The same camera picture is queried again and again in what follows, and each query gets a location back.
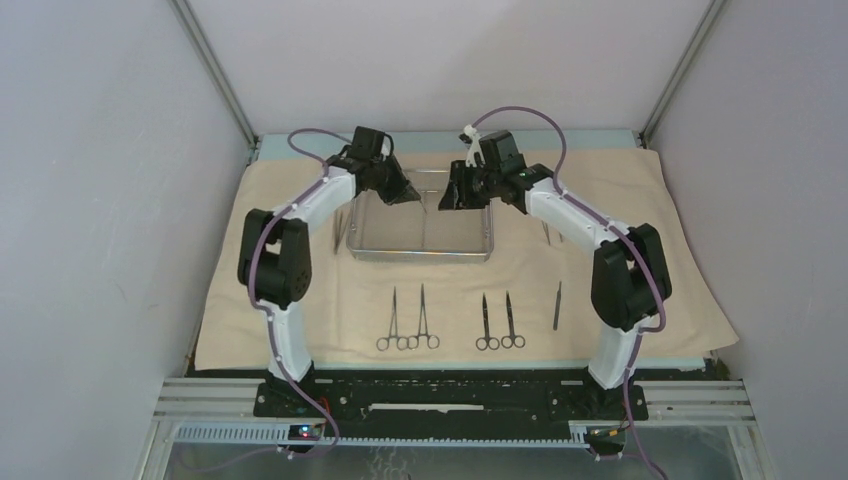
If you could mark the thin metal needle tweezers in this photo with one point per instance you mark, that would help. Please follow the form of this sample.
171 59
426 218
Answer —
546 231

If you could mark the metal surgical instrument tray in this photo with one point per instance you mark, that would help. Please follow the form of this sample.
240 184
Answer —
418 231

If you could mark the beige cloth wrap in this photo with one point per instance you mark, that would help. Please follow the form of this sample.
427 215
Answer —
527 305

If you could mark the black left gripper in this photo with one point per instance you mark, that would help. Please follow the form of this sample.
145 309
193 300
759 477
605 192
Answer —
402 190

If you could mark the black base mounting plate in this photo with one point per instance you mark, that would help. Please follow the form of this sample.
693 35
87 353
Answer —
557 394

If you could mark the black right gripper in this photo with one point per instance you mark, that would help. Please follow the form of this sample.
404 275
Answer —
456 194

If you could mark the metal hemostat clamp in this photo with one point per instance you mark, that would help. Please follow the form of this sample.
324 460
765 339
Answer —
423 336
393 337

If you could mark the metal surgical scissors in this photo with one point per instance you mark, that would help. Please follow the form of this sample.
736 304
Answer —
512 339

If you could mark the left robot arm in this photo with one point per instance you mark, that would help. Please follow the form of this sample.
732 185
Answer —
274 261

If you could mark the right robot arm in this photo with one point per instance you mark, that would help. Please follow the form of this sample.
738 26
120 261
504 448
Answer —
630 280

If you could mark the aluminium frame rail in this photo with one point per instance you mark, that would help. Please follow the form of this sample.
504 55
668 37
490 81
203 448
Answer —
236 411

